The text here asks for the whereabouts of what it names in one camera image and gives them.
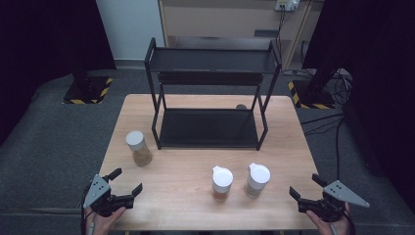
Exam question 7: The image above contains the spice jar with yellowish powder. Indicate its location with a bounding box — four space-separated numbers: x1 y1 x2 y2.
125 130 154 167

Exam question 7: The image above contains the black floor cable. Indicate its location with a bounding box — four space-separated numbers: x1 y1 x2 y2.
302 117 346 136

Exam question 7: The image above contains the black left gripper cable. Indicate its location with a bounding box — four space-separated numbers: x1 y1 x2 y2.
79 182 96 235

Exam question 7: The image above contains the spice jar with orange powder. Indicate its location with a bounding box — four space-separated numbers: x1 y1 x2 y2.
210 164 235 203

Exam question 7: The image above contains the spice jar with grey-brown powder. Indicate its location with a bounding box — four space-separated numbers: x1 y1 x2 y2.
244 162 272 200

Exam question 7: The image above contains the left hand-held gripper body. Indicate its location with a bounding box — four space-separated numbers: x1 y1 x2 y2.
82 173 135 218

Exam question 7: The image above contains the black two-tier metal rack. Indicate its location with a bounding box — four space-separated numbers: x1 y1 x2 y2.
144 36 282 152

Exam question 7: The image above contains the black stand with striped base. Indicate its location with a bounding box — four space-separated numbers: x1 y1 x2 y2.
62 55 115 106
288 62 337 111

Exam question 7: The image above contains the person's left hand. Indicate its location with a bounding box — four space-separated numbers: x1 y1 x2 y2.
83 206 127 235

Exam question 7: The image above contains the beige wooden cabinet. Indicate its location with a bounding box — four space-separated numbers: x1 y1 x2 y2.
158 0 315 71

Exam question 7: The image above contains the dark grey flat bar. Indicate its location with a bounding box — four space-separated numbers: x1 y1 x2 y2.
254 29 280 37

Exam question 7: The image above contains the black curtain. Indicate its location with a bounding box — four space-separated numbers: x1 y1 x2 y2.
0 0 116 146
301 0 415 205

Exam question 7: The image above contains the white power strip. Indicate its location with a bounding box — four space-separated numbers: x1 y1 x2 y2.
274 0 300 13

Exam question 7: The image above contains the black power strip cable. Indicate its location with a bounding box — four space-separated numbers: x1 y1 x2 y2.
275 9 286 63

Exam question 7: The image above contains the person's right hand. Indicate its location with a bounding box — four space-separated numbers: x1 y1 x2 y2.
305 203 352 235

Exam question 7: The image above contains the tangled black cable bundle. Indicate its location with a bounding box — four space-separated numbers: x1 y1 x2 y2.
329 68 354 106

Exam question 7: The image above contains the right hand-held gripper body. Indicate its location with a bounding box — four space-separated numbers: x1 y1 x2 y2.
297 179 371 223

